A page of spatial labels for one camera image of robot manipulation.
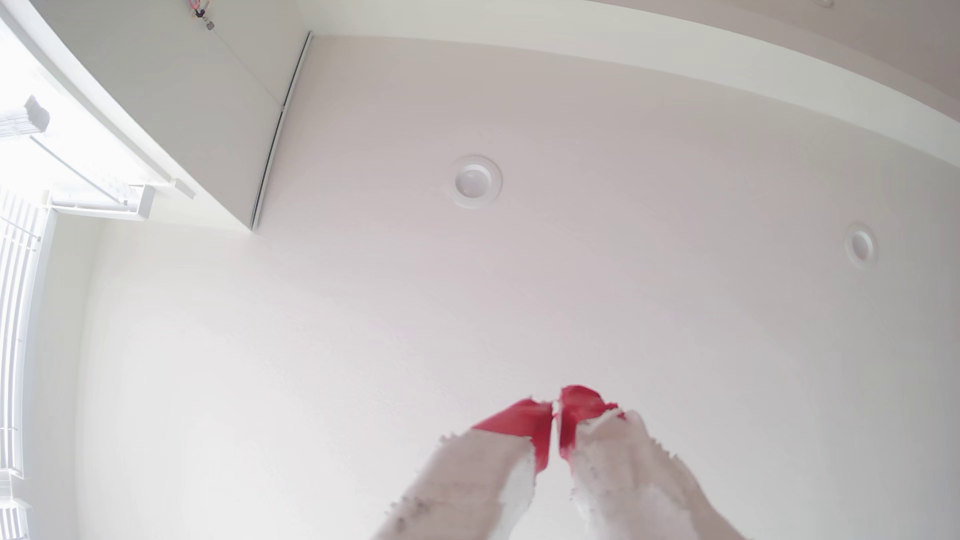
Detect white door panel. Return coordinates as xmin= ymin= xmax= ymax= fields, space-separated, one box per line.
xmin=28 ymin=0 xmax=314 ymax=231

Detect white window blinds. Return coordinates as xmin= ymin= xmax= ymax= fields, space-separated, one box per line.
xmin=0 ymin=186 xmax=55 ymax=540

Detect round recessed ceiling light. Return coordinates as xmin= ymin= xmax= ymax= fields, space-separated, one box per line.
xmin=844 ymin=222 xmax=880 ymax=272
xmin=449 ymin=154 xmax=504 ymax=210

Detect white blind headrail bracket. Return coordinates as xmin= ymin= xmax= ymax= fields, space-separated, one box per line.
xmin=43 ymin=183 xmax=157 ymax=222

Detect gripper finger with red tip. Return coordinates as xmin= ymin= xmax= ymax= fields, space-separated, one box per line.
xmin=558 ymin=384 xmax=744 ymax=540
xmin=373 ymin=397 xmax=556 ymax=540

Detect white folded blind stack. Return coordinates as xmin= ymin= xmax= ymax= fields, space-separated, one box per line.
xmin=0 ymin=95 xmax=51 ymax=141

